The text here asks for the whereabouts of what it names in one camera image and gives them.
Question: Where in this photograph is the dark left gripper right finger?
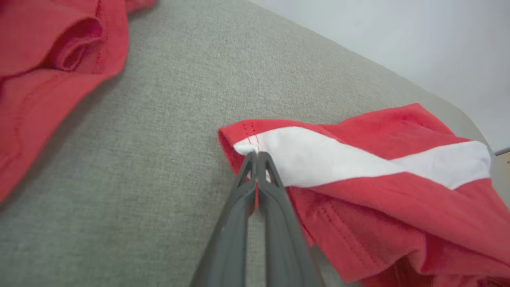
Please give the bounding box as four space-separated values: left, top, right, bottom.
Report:
257 151 325 287

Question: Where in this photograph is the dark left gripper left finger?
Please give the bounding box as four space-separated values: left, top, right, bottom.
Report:
190 151 257 287

